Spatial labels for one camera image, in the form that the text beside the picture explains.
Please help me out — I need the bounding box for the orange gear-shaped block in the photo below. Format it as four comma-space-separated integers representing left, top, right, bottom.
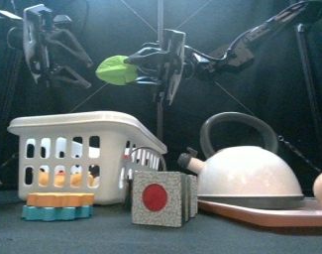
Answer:
26, 191, 97, 208

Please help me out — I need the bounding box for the black slanted frame pole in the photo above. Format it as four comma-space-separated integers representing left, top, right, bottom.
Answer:
293, 23, 322, 157

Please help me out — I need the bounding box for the patterned box with red dot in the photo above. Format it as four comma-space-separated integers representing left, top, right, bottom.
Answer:
130, 170, 201, 228

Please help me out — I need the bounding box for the yellow toy in basket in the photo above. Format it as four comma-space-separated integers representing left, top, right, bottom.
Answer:
38, 170, 53, 187
53, 170, 69, 189
70, 172, 97, 189

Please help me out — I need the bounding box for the green cloth piece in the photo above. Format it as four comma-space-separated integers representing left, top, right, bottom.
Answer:
94, 55, 139, 87

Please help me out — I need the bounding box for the grey wire loop handle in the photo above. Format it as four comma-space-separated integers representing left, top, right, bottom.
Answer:
126, 145, 169, 173

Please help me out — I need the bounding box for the vertical metal frame pole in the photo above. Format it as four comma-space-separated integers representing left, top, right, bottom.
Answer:
155, 0, 166, 141

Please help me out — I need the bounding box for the white plastic slotted basket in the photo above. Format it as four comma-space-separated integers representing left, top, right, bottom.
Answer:
6, 110, 170, 206

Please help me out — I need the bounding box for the blue gear-shaped block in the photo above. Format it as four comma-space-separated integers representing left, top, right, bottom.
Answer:
21, 204, 94, 222

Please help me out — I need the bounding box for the white kettle with grey handle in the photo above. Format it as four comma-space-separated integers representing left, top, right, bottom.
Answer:
177, 111, 306, 210

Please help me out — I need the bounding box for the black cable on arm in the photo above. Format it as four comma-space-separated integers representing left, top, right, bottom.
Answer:
183, 45, 241, 64

